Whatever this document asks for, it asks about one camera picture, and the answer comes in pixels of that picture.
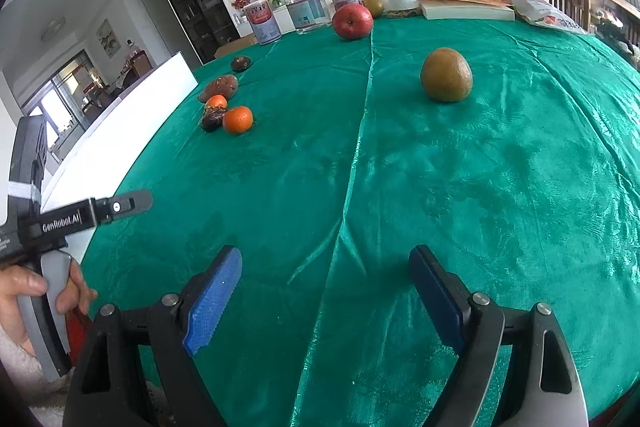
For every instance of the glass jar blue label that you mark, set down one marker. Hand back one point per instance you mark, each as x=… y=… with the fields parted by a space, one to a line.
x=306 y=7

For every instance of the framed wall picture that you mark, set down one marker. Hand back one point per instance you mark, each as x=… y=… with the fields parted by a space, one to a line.
x=107 y=38

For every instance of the round ceiling light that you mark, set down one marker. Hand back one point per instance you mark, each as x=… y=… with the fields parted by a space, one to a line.
x=53 y=29

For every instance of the clear water jug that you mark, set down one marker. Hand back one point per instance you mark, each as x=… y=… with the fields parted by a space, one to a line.
x=134 y=57

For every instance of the small orange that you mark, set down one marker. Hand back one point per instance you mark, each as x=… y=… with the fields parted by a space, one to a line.
x=217 y=101

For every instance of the green tablecloth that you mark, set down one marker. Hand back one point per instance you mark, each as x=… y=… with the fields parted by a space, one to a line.
x=350 y=157

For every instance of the large orange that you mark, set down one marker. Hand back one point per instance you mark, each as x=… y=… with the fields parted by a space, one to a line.
x=238 y=120

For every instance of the white plastic bag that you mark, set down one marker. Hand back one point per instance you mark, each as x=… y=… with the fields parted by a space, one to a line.
x=545 y=17

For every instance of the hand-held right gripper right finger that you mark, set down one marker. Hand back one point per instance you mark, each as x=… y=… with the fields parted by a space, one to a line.
x=440 y=299

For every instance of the person's left forearm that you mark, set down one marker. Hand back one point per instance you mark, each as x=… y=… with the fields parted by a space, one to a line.
x=15 y=372

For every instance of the sweet potato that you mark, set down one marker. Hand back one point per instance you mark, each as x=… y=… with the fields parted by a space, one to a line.
x=219 y=88

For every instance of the sliding glass door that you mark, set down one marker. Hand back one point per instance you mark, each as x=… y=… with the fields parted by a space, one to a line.
x=65 y=97

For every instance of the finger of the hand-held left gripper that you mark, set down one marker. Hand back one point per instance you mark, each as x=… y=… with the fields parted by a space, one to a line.
x=125 y=206

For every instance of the red apple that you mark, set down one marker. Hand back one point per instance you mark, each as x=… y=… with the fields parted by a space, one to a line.
x=352 y=23

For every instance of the white book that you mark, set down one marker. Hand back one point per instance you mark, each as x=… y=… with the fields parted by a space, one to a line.
x=467 y=10

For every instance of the cardboard box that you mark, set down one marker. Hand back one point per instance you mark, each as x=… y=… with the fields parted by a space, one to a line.
x=235 y=45

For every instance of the red berry branch decoration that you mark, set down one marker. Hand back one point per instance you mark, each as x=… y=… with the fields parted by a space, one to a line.
x=241 y=3

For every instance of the person's left hand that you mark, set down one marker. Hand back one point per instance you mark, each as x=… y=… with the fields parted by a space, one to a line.
x=22 y=282

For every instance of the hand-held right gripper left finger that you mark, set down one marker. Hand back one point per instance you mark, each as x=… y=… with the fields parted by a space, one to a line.
x=215 y=302

